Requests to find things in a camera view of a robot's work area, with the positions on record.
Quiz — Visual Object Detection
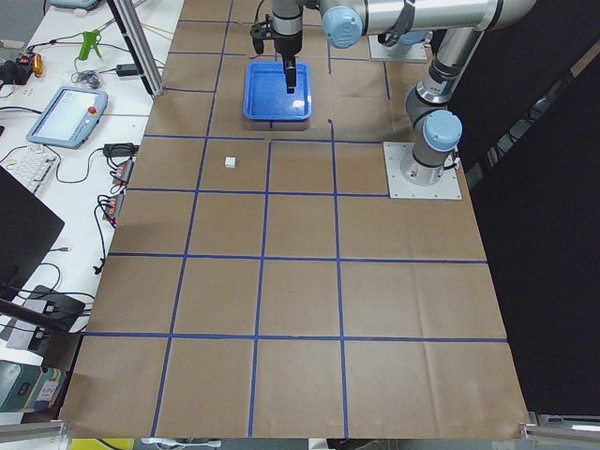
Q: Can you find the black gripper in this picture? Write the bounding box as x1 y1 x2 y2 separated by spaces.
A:
275 32 301 94

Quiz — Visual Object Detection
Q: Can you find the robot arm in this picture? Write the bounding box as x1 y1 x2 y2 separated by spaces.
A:
250 0 535 142
377 30 433 48

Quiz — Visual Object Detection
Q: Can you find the blue plastic tray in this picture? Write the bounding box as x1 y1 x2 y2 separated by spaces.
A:
243 61 312 121

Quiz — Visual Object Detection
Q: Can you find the black power adapter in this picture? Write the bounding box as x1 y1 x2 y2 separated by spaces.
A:
114 64 140 78

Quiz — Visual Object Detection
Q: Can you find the black usb hub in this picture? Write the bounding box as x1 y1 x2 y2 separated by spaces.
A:
99 192 125 221
111 159 134 185

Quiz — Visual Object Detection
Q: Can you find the brown paper table cover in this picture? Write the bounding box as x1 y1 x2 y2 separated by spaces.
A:
61 1 527 439

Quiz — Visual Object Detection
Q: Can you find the blue teach pendant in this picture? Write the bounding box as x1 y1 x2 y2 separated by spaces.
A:
26 86 109 149

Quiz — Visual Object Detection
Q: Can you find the white keyboard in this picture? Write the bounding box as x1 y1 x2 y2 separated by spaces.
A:
1 150 58 196

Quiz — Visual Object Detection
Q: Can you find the black monitor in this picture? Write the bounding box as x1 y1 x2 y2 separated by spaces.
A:
1 169 65 300

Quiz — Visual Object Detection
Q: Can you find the black monitor stand base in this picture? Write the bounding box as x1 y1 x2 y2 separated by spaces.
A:
21 285 86 332

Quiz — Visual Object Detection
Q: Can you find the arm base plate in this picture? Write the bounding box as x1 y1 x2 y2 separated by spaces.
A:
368 36 428 63
382 142 462 201

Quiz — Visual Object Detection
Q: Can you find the aluminium frame post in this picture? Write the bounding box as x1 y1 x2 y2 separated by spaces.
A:
107 0 164 98

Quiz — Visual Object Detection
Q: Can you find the green handled reacher grabber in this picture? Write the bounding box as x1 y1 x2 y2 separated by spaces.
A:
78 29 102 61

